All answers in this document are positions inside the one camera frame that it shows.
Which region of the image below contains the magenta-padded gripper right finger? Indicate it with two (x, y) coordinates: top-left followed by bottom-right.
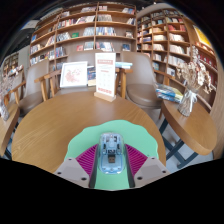
(124, 143), (171, 189)

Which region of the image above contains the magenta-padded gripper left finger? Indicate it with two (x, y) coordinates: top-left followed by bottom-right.
(53, 143), (100, 190)

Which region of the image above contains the transparent computer mouse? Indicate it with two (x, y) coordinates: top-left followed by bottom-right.
(97, 132), (127, 175)

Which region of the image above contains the green wavy-edged mouse pad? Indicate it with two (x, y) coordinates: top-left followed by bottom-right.
(63, 119), (160, 192)

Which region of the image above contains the beige armchair with wooden arms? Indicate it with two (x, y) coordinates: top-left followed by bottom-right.
(114, 51), (168, 121)
(4, 59), (51, 118)
(34, 49), (129, 99)

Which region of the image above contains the glass vase with dried flowers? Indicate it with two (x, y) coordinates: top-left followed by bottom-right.
(175, 44), (213, 118)

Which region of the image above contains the stack of books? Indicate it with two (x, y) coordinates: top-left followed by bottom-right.
(154, 83), (185, 104)

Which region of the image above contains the dark book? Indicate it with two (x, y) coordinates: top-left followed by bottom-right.
(86, 65), (98, 88)

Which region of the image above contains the white framed picture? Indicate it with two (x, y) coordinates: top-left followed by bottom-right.
(59, 60), (89, 89)

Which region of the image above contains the white sign on wooden base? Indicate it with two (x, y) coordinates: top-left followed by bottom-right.
(93, 52), (117, 103)

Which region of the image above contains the light blue book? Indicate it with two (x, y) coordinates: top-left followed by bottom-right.
(114, 61), (134, 70)

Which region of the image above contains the small distant bookshelf unit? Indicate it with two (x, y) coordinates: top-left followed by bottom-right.
(1, 51), (21, 76)

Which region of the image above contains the white ceiling panel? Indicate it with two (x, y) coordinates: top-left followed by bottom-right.
(21, 19), (39, 31)

